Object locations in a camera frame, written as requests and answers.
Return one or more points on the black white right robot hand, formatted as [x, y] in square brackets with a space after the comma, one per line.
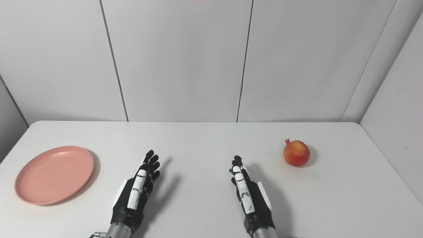
[257, 205]

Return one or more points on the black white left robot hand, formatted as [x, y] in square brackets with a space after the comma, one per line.
[127, 208]

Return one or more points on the red orange pomegranate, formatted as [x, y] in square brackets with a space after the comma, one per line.
[296, 153]

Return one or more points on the pink round plate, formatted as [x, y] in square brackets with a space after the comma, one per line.
[54, 175]

